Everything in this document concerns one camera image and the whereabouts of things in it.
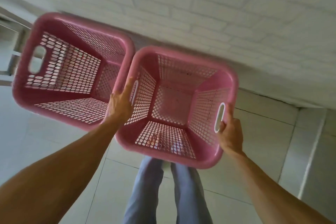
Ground person's left hand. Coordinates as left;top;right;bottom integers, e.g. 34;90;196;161
104;77;135;128

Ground person's right hand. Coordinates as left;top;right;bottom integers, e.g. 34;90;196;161
218;103;244;156

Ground pink plastic laundry basket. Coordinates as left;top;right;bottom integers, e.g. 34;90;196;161
12;12;136;131
115;46;239;170

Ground person's right forearm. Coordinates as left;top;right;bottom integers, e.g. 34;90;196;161
226;150;334;224

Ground person's left forearm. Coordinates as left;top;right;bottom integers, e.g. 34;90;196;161
0;119;132;224

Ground person's blue-grey trousers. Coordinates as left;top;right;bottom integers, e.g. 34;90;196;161
123;157;214;224

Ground white door frame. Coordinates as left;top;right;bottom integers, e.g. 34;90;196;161
298;107;328;201

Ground grey metal rack frame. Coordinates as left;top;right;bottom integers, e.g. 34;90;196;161
0;6;35;88

